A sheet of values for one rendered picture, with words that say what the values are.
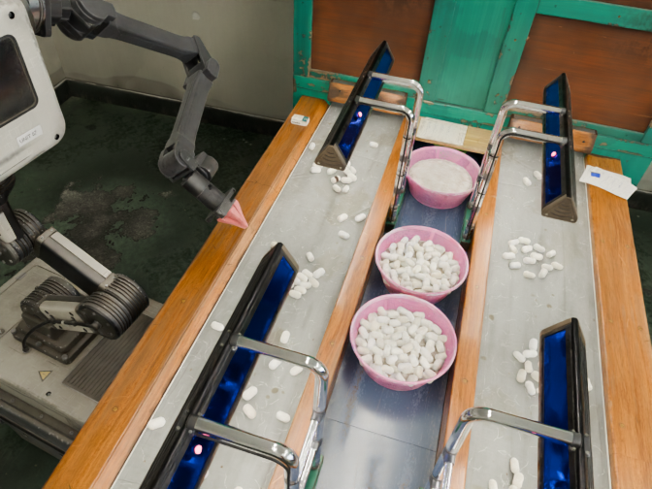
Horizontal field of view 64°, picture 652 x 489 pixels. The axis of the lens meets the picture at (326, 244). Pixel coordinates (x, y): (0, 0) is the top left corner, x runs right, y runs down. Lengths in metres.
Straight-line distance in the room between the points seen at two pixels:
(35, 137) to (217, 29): 1.95
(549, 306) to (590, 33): 0.90
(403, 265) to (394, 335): 0.26
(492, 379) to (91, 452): 0.91
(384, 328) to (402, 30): 1.08
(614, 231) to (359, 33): 1.09
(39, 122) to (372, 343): 0.91
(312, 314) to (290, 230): 0.32
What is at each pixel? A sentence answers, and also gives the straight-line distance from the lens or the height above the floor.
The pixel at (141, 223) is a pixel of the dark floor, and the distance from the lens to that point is 2.79.
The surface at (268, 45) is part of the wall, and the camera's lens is 3.03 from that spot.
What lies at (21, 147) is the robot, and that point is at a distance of 1.29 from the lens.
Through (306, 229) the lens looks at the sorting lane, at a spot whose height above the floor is 0.74.
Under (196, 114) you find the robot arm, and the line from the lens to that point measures 1.53.
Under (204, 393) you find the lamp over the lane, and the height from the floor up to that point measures 1.11.
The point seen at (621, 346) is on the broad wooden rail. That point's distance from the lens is 1.54.
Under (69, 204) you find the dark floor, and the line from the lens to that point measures 3.01.
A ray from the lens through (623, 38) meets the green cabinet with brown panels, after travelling 2.00.
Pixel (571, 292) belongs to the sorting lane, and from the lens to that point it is 1.63.
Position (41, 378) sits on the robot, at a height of 0.48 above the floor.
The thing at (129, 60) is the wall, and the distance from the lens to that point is 3.51.
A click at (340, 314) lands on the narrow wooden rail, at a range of 1.36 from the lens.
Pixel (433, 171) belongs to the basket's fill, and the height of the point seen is 0.74.
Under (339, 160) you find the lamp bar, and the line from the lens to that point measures 1.31.
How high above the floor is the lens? 1.85
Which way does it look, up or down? 46 degrees down
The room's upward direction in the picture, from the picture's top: 4 degrees clockwise
